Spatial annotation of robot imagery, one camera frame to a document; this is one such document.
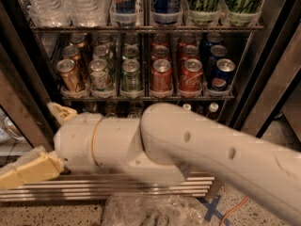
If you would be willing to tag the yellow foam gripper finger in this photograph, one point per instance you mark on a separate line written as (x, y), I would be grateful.
(61, 113)
(34, 166)

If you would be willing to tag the clear water bottle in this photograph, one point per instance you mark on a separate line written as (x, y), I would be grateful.
(89, 13)
(50, 13)

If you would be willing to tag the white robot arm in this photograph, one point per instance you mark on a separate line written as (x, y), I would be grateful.
(160, 148)

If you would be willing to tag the white-cap bottle left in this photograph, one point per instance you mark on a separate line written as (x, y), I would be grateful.
(187, 107)

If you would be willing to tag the white-cap bottle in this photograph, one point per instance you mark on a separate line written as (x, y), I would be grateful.
(212, 111)
(187, 107)

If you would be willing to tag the white-cap bottle right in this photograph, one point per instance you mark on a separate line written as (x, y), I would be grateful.
(212, 111)

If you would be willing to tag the stainless steel glass-door fridge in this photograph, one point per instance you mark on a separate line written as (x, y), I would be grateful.
(266, 76)

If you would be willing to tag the gold soda can front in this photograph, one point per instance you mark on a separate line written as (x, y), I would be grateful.
(71, 75)

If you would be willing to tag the gold soda can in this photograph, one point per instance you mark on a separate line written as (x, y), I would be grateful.
(74, 53)
(71, 75)

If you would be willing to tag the white green soda can front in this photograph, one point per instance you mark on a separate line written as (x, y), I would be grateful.
(99, 74)

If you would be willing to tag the gold soda can middle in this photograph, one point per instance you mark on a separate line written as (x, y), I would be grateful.
(74, 53)

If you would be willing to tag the white green can middle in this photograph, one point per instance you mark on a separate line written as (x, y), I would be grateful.
(102, 51)

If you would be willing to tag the clear plastic bin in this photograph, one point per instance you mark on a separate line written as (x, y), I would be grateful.
(146, 210)

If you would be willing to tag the green soda can middle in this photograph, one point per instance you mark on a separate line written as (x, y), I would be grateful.
(130, 52)

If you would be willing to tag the orange soda can front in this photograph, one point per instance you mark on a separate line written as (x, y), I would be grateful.
(160, 75)

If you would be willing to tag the orange soda can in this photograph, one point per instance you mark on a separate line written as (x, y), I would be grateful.
(159, 52)
(160, 75)

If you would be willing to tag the orange soda can middle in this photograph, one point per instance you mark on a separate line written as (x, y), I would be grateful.
(159, 52)

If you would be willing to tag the red bull energy can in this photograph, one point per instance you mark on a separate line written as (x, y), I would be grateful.
(123, 13)

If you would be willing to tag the red coca-cola can front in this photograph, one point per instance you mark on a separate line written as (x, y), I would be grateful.
(190, 74)

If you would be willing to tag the red cola can middle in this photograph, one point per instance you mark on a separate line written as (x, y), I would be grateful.
(187, 52)

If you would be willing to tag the blue pepsi can middle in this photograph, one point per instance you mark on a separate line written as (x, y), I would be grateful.
(216, 52)

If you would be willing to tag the blue pepsi can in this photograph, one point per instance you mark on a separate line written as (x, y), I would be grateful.
(216, 52)
(222, 74)

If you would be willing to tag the blue pepsi can front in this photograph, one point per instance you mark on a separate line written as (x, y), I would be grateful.
(222, 74)

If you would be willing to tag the green striped can left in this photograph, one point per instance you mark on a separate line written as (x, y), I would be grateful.
(203, 11)

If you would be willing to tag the green striped can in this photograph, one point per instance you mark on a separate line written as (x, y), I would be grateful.
(243, 12)
(203, 11)

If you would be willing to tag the green striped can right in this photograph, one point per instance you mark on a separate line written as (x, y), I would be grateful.
(243, 12)

